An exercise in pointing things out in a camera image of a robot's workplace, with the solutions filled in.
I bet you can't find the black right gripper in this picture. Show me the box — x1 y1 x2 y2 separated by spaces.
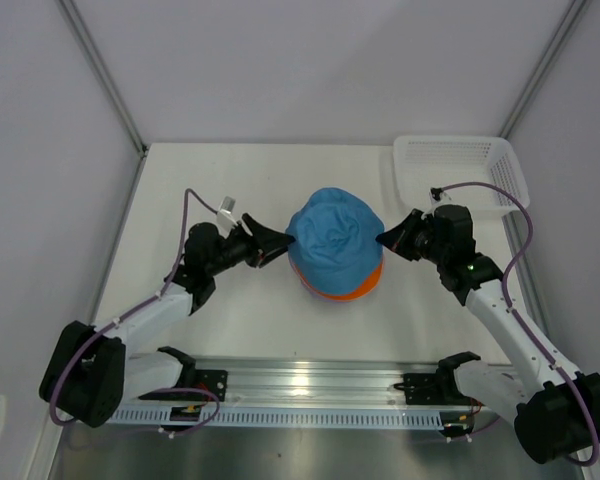
376 210 448 267

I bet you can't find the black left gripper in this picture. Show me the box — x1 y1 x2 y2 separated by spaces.
206 214 295 278

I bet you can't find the orange bucket hat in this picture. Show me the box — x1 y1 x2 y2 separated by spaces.
289 261 384 303

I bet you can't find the blue bucket hat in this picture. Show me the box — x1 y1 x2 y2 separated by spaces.
285 187 385 295

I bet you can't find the purple bucket hat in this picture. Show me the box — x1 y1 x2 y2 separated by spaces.
301 279 328 300

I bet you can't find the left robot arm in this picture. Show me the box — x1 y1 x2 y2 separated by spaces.
39 214 294 428

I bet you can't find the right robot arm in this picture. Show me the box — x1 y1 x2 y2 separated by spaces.
376 204 600 467

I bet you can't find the white plastic basket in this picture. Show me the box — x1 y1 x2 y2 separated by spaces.
393 135 530 210

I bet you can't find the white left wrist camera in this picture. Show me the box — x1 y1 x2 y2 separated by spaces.
216 196 241 233

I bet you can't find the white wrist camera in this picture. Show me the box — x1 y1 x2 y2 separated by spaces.
216 196 241 233
429 187 449 206

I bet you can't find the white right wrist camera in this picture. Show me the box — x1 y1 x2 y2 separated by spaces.
429 187 449 206

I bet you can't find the aluminium mounting rail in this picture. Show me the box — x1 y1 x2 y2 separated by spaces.
124 353 519 414

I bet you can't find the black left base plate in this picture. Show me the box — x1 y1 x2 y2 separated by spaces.
182 369 229 403

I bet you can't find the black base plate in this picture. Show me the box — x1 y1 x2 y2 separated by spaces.
182 369 229 403
391 373 480 407

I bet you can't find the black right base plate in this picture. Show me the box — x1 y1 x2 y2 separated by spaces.
391 373 480 407

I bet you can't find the white slotted cable duct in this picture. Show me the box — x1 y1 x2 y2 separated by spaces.
108 405 444 431

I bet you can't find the left aluminium frame post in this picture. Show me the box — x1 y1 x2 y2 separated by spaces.
55 0 148 158

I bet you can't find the aluminium frame post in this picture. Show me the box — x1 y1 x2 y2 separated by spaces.
498 0 593 140
55 0 148 158

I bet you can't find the right aluminium frame post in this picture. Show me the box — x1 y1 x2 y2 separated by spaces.
498 0 593 140

